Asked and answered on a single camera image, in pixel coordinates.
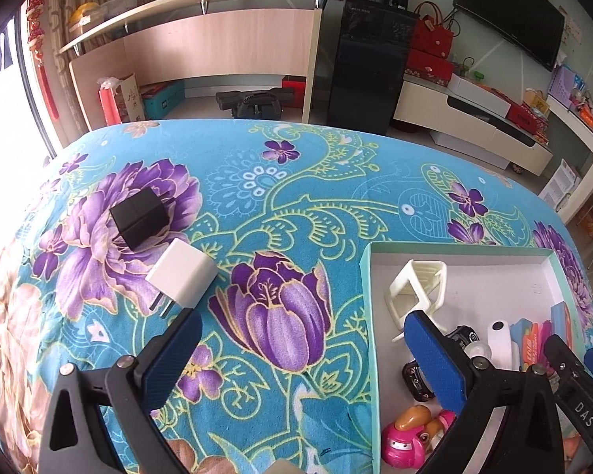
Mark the pink plastic toy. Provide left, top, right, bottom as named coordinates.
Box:
left=538, top=321, right=557, bottom=351

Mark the black charger cube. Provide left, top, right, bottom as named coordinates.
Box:
left=110, top=185, right=171, bottom=250

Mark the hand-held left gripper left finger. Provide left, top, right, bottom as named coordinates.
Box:
left=38, top=308, right=203, bottom=474

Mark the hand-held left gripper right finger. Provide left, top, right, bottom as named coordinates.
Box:
left=402, top=310, right=574, bottom=474

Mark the small red box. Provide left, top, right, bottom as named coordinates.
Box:
left=281, top=75, right=307, bottom=109

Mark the white paper box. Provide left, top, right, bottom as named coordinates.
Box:
left=116, top=73, right=146, bottom=124

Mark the white flat box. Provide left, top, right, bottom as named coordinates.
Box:
left=447, top=73, right=515, bottom=114

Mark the brown dog toy pink helmet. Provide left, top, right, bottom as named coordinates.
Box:
left=381, top=405, right=458, bottom=470

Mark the flat red gift box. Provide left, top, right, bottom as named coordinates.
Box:
left=405, top=49, right=453, bottom=85

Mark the teal cardboard box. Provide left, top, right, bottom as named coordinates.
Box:
left=361, top=242, right=593, bottom=474

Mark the wooden bar counter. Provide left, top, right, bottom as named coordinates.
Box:
left=59, top=0, right=347, bottom=134

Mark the black smartwatch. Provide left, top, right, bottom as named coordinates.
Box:
left=401, top=325, right=479, bottom=403

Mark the white plastic clip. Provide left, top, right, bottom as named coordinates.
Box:
left=384, top=259, right=448, bottom=344

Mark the red hanging knot ornament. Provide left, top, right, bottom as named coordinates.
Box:
left=27, top=0, right=60, bottom=122

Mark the red handbag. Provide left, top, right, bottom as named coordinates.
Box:
left=412, top=2, right=455, bottom=60

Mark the blue orange packet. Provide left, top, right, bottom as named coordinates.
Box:
left=551, top=301, right=581, bottom=345

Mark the floral blanket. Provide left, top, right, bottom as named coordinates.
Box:
left=0, top=118, right=593, bottom=474

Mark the black water dispenser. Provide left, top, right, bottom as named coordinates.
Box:
left=326, top=0, right=421, bottom=136

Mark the teal storage case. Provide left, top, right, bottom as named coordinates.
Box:
left=142, top=81, right=186, bottom=119

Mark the white television stand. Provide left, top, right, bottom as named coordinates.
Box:
left=393, top=71, right=554, bottom=176

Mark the white side desk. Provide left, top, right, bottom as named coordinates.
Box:
left=544, top=94, right=593, bottom=223

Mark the light blue plastic case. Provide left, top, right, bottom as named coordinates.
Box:
left=510, top=318, right=542, bottom=351

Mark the black television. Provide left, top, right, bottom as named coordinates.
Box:
left=452, top=0, right=567, bottom=72

